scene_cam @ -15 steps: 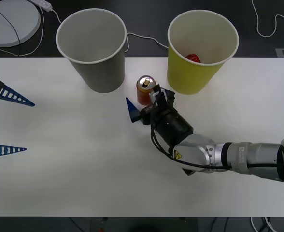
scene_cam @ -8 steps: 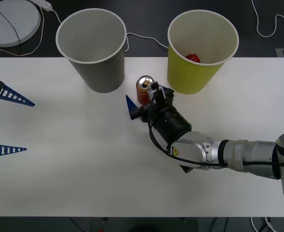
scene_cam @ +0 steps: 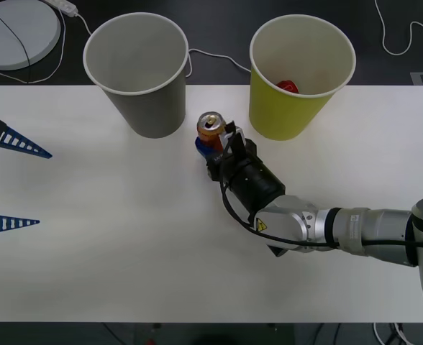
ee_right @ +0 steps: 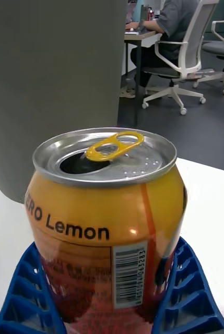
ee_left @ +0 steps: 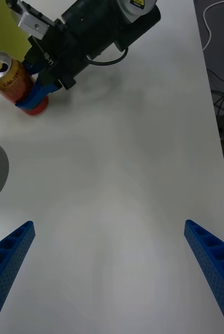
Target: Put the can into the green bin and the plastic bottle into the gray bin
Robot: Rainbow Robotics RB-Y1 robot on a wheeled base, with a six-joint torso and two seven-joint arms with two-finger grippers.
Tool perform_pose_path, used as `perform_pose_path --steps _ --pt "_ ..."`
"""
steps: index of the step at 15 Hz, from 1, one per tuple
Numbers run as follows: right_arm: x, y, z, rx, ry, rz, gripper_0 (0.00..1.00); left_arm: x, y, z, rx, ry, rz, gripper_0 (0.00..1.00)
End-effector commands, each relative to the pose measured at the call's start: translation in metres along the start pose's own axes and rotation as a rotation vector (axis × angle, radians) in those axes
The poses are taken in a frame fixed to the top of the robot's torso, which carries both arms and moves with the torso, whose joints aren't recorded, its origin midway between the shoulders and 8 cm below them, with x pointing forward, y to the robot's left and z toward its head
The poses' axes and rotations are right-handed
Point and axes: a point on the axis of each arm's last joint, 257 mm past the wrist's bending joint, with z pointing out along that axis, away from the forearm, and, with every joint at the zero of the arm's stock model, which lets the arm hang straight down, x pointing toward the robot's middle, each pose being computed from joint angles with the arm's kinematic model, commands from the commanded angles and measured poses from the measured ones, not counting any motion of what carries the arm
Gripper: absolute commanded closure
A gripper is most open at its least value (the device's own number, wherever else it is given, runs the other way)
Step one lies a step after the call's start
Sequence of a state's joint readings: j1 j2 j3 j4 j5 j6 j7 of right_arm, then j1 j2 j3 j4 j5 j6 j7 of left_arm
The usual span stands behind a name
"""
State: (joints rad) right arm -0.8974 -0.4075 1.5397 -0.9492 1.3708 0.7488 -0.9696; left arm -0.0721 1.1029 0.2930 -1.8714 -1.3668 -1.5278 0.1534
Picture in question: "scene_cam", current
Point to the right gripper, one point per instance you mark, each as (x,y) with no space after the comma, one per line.
(249,152)

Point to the orange-red drink can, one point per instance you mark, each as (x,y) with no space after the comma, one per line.
(209,133)

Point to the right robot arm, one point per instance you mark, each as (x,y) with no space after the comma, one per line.
(359,226)

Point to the round white disc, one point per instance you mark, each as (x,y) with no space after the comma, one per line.
(3,43)

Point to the yellow-green plastic waste bin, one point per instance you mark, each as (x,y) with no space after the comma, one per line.
(287,115)

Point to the red crushed drink can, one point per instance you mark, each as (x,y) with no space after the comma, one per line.
(287,86)

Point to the grey plastic waste bin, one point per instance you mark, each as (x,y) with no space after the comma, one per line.
(139,64)

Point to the white power strip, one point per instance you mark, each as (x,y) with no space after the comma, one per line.
(65,6)

